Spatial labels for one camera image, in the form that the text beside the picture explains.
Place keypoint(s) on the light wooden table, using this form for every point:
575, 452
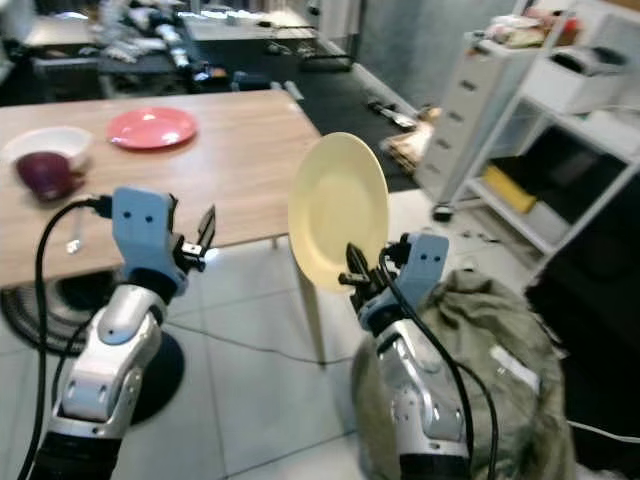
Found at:
240, 170

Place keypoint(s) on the white drawer cabinet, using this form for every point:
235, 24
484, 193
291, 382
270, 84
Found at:
455, 110

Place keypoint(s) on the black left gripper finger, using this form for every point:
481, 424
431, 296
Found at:
208, 230

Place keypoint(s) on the white printer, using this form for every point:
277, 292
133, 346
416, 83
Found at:
575, 80

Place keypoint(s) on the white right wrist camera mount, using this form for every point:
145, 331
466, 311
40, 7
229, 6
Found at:
425, 262

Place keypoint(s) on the grey lying robot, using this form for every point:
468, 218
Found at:
160, 35

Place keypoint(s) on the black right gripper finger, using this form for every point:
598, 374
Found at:
358, 267

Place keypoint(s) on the dark purple cup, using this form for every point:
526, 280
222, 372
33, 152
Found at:
48, 175

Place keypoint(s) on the pale yellow plate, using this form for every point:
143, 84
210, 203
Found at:
335, 205

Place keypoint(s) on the olive green cloth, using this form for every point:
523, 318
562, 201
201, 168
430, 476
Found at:
520, 400

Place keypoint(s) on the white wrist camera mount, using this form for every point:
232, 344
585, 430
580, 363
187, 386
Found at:
142, 238
425, 262

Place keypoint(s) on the white bowl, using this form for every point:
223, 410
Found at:
50, 142

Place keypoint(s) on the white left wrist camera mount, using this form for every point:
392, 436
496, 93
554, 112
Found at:
142, 238

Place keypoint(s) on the yellow box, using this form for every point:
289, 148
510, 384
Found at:
507, 188

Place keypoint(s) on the pink plate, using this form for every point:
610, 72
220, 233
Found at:
150, 128

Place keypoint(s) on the white metal shelf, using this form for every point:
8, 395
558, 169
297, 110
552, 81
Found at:
560, 130

